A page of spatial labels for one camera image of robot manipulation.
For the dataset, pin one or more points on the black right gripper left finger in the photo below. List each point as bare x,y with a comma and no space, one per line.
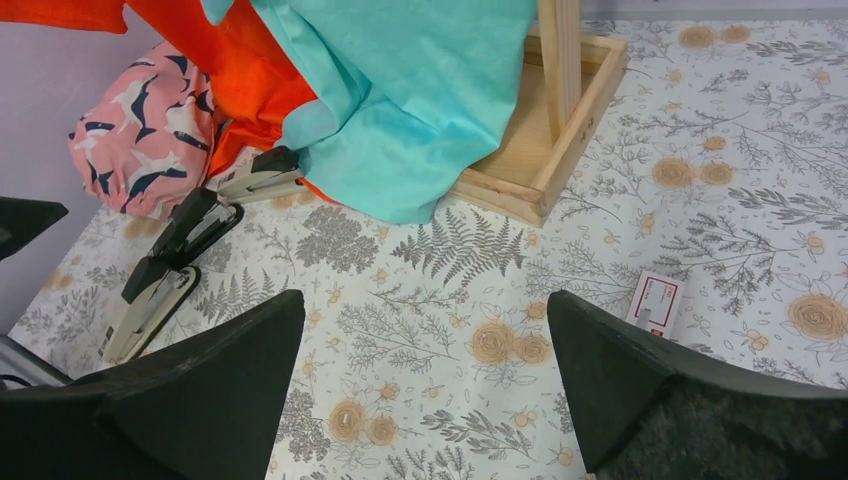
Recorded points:
207,407

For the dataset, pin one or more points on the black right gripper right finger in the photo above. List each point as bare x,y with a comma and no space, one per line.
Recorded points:
644,407

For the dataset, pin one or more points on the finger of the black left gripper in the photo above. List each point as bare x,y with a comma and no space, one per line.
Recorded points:
23,220

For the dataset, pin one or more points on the beige and black stapler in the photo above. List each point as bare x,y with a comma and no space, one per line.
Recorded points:
153,293

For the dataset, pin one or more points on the red staple box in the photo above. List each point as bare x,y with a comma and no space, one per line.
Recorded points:
655,304

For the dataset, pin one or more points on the pink bird-pattern cloth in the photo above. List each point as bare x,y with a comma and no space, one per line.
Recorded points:
147,144

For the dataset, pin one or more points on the wooden rack base tray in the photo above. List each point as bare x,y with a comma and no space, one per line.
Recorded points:
526,176

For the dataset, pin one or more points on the orange t-shirt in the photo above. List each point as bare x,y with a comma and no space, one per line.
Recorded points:
252,79

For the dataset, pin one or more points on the teal t-shirt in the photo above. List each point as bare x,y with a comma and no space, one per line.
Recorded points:
408,94

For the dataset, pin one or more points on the wooden rack right post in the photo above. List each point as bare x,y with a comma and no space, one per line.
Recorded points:
560,35

